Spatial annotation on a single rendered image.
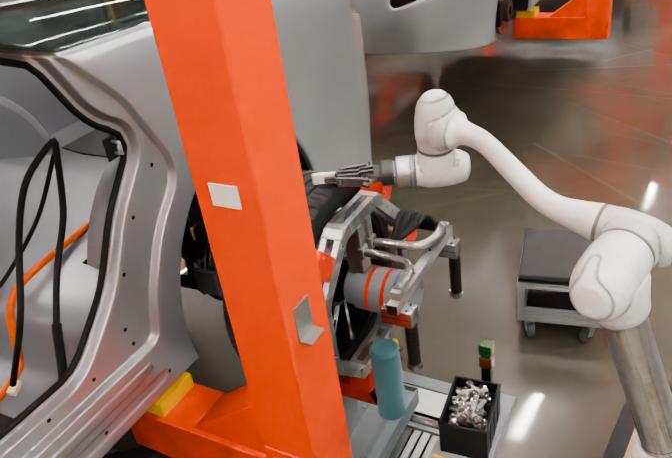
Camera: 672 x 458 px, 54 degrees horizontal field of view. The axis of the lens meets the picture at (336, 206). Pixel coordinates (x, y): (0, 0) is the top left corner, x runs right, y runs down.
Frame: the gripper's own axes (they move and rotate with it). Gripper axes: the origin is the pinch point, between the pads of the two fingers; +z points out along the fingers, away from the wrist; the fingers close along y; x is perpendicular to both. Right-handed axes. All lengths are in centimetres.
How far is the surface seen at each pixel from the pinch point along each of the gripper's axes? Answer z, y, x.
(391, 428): -11, 5, -105
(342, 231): -5.2, -16.6, -8.6
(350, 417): 3, 1, -95
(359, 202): -9.1, 2.2, -9.9
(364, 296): -8.5, -12.4, -33.5
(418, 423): -20, 14, -113
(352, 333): -2, 2, -58
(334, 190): -2.7, -1.9, -3.3
